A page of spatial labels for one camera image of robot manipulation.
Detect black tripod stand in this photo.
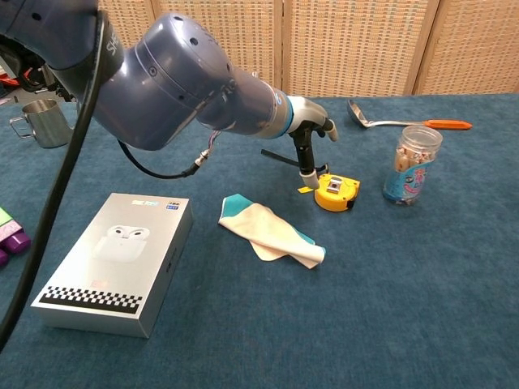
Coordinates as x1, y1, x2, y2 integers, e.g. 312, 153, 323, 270
15, 52, 78, 103

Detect clear plastic snack jar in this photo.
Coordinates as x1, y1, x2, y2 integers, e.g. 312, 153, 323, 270
383, 125, 444, 207

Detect thin black connector cable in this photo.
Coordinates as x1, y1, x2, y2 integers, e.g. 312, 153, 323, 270
117, 130, 223, 179

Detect orange red bag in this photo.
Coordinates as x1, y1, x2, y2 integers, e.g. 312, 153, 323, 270
0, 71, 33, 88

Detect white and teal cloth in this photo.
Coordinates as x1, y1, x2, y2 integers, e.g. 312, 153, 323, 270
217, 194, 328, 269

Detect silver earbuds box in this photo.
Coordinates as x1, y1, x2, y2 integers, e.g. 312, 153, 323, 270
30, 192, 195, 339

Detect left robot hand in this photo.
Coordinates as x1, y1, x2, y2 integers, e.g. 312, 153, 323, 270
286, 96, 339, 190

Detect woven wooden folding screen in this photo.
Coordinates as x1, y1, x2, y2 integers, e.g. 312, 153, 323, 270
95, 0, 519, 100

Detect blue table cloth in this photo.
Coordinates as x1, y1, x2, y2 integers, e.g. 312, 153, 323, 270
0, 93, 519, 389

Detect steel gooseneck pitcher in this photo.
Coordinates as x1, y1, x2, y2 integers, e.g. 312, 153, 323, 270
9, 99, 77, 149

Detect yellow tape measure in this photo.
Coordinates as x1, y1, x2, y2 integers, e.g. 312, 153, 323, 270
261, 148, 362, 212

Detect thick black cable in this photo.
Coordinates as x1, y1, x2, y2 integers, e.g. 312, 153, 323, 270
0, 10, 107, 354

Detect steel ladle orange handle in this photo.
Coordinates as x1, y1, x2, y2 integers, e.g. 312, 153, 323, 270
346, 99, 474, 131

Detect purple green toy binoculars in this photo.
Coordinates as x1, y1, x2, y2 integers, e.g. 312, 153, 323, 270
0, 207, 32, 271

